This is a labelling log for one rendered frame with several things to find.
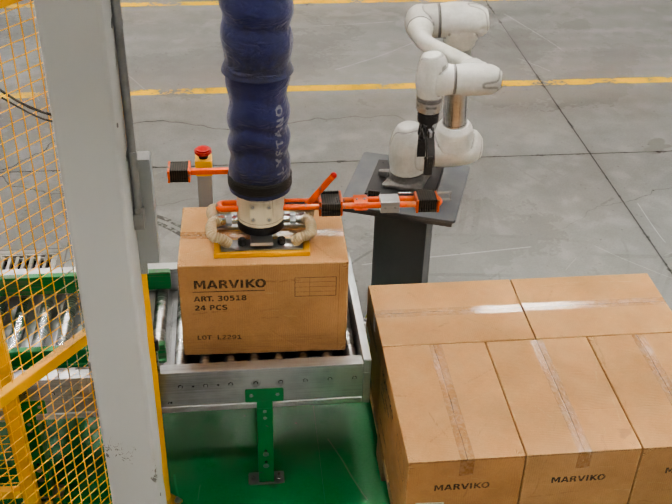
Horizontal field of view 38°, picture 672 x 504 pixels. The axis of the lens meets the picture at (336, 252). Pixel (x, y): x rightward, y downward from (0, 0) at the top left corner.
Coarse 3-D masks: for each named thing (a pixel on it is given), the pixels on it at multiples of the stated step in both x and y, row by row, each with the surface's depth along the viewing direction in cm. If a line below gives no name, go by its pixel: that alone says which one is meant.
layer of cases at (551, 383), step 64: (384, 320) 378; (448, 320) 379; (512, 320) 380; (576, 320) 380; (640, 320) 381; (384, 384) 362; (448, 384) 347; (512, 384) 348; (576, 384) 349; (640, 384) 350; (384, 448) 369; (448, 448) 321; (512, 448) 322; (576, 448) 322; (640, 448) 323
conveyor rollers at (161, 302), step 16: (0, 304) 380; (48, 304) 381; (64, 304) 382; (160, 304) 382; (16, 320) 372; (64, 320) 373; (160, 320) 374; (16, 336) 364; (64, 336) 365; (160, 336) 366; (176, 336) 368; (352, 336) 369; (176, 352) 359; (272, 352) 361; (304, 352) 360; (320, 352) 362; (352, 352) 360; (64, 368) 354; (80, 368) 350
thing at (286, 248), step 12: (240, 240) 340; (276, 240) 345; (288, 240) 345; (216, 252) 339; (228, 252) 339; (240, 252) 339; (252, 252) 339; (264, 252) 339; (276, 252) 340; (288, 252) 340; (300, 252) 340
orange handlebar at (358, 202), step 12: (192, 168) 364; (204, 168) 364; (216, 168) 364; (216, 204) 343; (228, 204) 345; (288, 204) 344; (300, 204) 344; (312, 204) 344; (348, 204) 345; (360, 204) 345; (372, 204) 346; (408, 204) 347
